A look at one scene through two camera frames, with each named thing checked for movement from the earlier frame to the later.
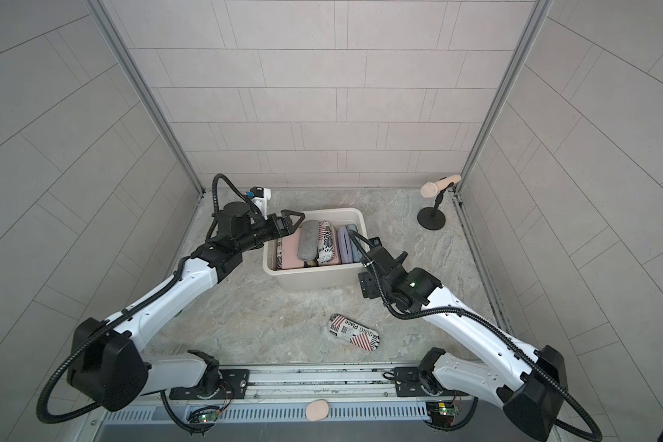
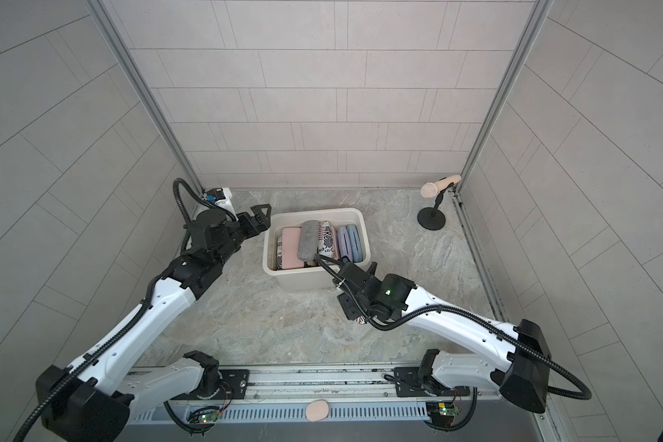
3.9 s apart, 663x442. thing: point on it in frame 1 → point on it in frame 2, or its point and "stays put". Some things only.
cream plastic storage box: [323, 278] stays put
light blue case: [357, 255] stays put
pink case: [290, 250] stays put
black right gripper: [366, 279] → [345, 306]
